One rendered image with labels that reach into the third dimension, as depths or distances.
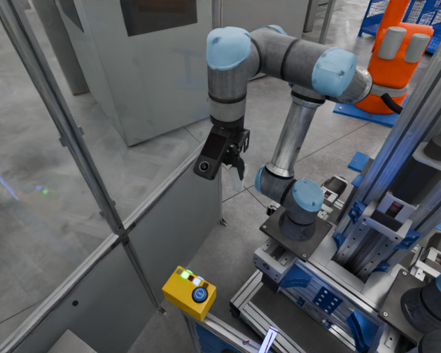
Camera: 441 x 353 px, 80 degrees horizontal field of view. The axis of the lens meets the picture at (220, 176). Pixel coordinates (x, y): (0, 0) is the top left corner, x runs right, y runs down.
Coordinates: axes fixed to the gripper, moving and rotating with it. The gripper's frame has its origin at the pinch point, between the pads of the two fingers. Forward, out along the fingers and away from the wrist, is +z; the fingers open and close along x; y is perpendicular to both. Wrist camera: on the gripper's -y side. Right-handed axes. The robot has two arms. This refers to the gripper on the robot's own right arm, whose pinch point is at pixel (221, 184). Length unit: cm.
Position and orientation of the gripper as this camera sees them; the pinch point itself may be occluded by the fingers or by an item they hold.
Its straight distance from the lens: 67.8
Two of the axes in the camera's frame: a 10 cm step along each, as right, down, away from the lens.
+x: -8.7, -3.5, 3.5
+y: 5.0, -6.2, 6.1
